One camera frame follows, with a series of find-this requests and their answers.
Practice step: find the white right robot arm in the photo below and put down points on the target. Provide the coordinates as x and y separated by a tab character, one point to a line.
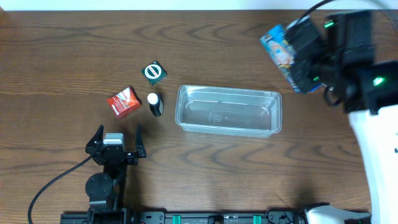
343	60

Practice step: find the red Panadol ActiFast box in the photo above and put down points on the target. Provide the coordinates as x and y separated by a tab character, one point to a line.
124	102

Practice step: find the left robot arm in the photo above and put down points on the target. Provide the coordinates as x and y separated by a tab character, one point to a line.
106	189

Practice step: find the dark syrup bottle white cap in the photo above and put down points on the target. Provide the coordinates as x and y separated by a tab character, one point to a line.
155	104

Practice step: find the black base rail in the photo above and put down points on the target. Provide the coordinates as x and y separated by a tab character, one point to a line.
153	217

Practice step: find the blue KoolFever box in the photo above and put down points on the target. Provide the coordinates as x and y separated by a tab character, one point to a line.
284	57

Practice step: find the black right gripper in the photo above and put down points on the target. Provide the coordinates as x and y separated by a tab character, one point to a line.
308	69

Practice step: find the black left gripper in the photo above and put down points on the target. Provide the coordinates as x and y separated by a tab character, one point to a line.
115	152

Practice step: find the clear plastic container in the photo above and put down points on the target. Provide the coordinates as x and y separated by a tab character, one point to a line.
228	111

